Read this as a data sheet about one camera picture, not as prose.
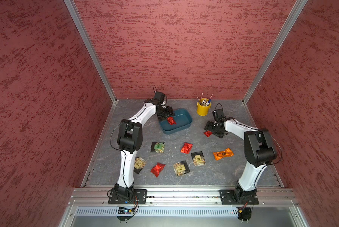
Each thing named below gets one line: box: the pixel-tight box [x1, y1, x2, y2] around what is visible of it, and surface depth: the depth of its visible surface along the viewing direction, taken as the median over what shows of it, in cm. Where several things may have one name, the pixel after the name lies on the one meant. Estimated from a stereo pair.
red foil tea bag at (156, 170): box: [150, 162, 166, 178], surface depth 83 cm
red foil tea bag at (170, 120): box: [166, 116, 177, 126], surface depth 105 cm
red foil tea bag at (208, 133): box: [203, 130, 213, 138], surface depth 99 cm
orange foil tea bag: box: [213, 147, 235, 161], surface depth 89 cm
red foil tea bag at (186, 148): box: [180, 142, 193, 155], surface depth 91 cm
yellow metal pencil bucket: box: [196, 97, 212, 117], surface depth 109 cm
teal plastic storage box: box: [159, 108, 193, 135], surface depth 107 cm
